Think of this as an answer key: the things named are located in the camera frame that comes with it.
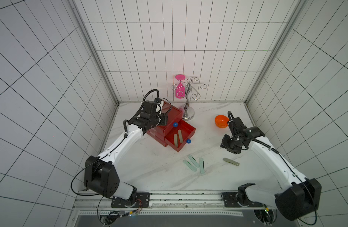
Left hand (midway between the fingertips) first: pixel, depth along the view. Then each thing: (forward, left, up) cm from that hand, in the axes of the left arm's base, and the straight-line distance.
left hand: (165, 120), depth 83 cm
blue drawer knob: (-9, -14, -9) cm, 19 cm away
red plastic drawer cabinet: (-2, -7, -11) cm, 13 cm away
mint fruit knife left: (-21, -16, -21) cm, 34 cm away
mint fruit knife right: (-21, -22, -20) cm, 37 cm away
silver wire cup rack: (+22, -16, -18) cm, 33 cm away
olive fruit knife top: (-7, -6, -12) cm, 15 cm away
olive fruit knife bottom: (-17, -41, -21) cm, 49 cm away
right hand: (-12, -33, -7) cm, 36 cm away
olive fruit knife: (-4, -9, -11) cm, 15 cm away
